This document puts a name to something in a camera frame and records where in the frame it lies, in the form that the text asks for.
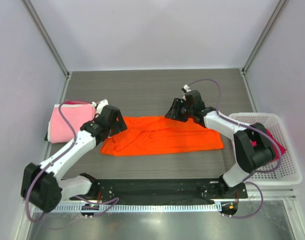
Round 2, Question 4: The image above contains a magenta t shirt in basket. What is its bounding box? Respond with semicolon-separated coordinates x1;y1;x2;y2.
265;128;287;162

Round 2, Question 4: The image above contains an aluminium frame post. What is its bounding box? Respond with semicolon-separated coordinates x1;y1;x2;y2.
241;0;291;73
21;0;71;79

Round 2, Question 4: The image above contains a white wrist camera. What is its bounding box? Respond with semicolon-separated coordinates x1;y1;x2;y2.
181;84;191;94
90;99;109;115

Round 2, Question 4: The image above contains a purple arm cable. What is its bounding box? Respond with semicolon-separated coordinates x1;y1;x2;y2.
24;99;121;230
187;78;283;221

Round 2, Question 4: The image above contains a left aluminium frame post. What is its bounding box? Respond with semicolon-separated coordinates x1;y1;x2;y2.
21;0;71;79

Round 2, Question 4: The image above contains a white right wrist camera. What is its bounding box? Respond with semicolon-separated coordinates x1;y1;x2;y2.
181;84;191;94

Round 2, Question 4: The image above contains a white plastic basket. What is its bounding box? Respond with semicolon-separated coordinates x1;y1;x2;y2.
227;112;303;186

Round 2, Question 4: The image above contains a dusty rose folded t shirt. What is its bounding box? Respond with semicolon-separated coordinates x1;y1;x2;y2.
64;100;92;105

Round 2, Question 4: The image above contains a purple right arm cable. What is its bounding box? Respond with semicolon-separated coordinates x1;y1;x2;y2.
187;78;283;221

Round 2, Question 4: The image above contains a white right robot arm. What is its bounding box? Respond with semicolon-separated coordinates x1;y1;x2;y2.
165;90;282;198

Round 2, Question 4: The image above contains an orange t shirt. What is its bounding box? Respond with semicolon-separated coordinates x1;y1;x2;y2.
100;116;224;157

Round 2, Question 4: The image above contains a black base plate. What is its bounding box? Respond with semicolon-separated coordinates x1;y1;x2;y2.
81;178;248;215

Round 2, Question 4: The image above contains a pink folded t shirt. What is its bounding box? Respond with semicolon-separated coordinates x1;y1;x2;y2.
45;104;96;144

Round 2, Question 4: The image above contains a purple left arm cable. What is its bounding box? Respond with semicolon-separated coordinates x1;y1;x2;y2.
24;99;121;230

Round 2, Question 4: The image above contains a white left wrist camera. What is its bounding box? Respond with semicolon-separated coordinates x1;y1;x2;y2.
90;99;109;115

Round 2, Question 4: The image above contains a slotted cable duct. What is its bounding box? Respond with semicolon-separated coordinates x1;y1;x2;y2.
51;202;222;214

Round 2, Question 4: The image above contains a right aluminium frame post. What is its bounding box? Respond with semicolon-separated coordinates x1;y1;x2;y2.
241;0;291;73

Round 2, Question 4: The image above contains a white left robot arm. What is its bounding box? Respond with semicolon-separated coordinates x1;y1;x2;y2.
20;104;127;213

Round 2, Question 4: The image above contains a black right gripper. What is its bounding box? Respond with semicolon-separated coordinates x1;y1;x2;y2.
165;97;195;123

